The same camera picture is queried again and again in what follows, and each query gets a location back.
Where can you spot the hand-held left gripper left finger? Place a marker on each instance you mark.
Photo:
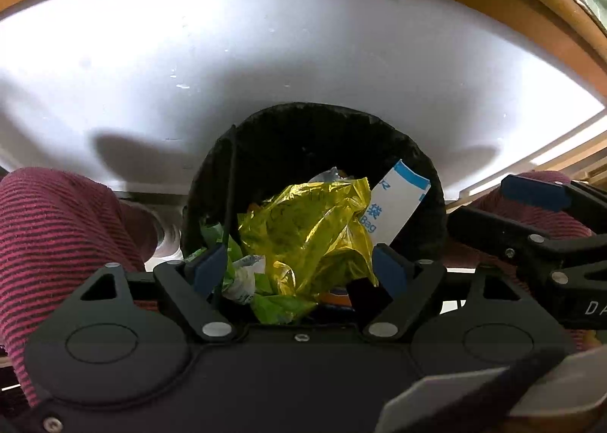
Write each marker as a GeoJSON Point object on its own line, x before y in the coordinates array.
{"type": "Point", "coordinates": [211, 267]}

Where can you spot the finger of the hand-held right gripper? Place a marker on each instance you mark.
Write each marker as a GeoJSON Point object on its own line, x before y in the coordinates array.
{"type": "Point", "coordinates": [498, 233]}
{"type": "Point", "coordinates": [536, 191]}

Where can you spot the white blue paper packet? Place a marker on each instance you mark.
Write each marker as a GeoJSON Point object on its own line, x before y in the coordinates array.
{"type": "Point", "coordinates": [393, 205]}

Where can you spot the black lined trash can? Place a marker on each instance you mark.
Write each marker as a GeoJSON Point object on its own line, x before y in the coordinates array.
{"type": "Point", "coordinates": [308, 139]}

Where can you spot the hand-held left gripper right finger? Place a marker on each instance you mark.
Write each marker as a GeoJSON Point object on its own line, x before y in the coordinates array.
{"type": "Point", "coordinates": [389, 269]}

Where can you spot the yellow foil wrapper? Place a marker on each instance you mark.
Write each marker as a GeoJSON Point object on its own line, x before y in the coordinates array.
{"type": "Point", "coordinates": [308, 224]}

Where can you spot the green snack wrapper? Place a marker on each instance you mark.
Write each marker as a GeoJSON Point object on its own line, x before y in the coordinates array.
{"type": "Point", "coordinates": [280, 307]}

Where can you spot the white crumpled wrapper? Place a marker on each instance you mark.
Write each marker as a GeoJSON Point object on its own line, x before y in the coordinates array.
{"type": "Point", "coordinates": [244, 279]}

